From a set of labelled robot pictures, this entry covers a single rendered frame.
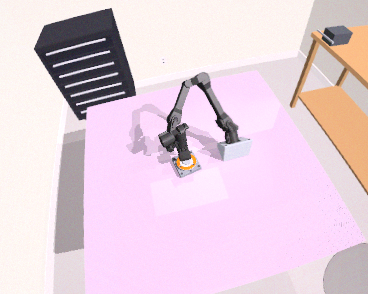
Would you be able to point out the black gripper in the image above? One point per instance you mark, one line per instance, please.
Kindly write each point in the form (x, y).
(183, 151)

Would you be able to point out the orange round plate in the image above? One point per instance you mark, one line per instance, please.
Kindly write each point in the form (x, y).
(189, 166)

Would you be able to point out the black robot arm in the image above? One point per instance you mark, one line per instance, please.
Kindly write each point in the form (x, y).
(224, 121)

